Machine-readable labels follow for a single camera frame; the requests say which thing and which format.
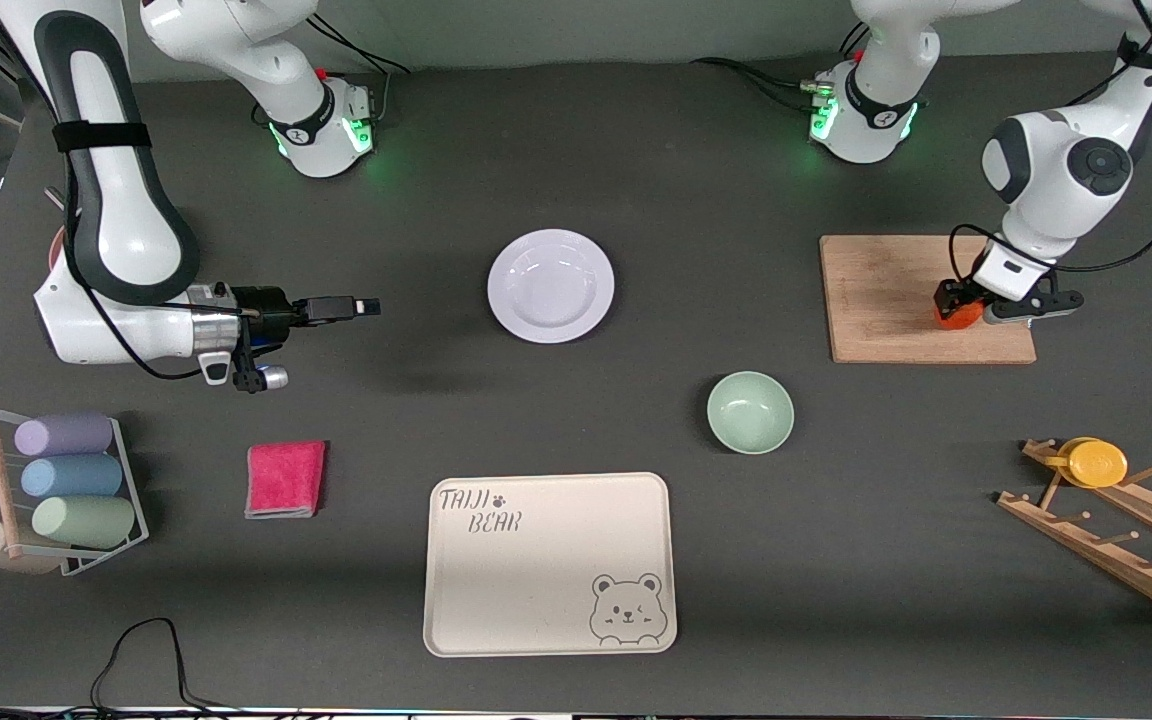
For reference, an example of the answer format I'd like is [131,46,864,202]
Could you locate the orange fruit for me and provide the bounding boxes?
[936,298,986,332]

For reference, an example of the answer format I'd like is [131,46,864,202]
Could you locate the white round plate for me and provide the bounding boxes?
[487,229,616,345]

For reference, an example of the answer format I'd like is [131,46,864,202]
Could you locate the wooden cutting board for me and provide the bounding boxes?
[819,235,1038,365]

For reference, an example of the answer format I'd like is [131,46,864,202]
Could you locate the pink folded cloth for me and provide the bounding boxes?
[244,440,328,520]

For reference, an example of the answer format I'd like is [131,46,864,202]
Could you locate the yellow round dish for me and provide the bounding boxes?
[1056,437,1129,490]

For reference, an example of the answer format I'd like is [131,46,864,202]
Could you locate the pale green bowl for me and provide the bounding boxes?
[706,371,795,456]

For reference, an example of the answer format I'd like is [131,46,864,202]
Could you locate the pale purple cup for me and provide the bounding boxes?
[14,412,115,458]

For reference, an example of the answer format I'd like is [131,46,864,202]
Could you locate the pale blue cup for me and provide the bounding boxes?
[20,454,124,499]

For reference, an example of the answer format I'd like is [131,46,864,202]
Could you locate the wooden peg dish rack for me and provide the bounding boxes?
[996,438,1152,631]

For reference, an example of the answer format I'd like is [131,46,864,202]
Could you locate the pale green cup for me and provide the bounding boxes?
[31,495,137,550]

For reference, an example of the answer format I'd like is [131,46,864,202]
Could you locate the cream bear print tray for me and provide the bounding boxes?
[423,472,679,659]

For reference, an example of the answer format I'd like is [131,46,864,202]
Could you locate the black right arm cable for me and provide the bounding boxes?
[64,150,267,381]

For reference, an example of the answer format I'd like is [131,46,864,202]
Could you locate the black forearm velcro strap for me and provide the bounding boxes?
[53,121,153,153]

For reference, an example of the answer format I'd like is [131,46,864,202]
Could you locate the black right base cables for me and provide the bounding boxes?
[306,12,412,121]

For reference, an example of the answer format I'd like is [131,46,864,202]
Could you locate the black base cables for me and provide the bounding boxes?
[306,12,412,121]
[691,20,872,111]

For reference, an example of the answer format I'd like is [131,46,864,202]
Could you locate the black left base cables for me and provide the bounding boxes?
[691,20,872,111]

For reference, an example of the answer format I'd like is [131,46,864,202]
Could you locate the thin black table cable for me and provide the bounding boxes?
[89,617,237,713]

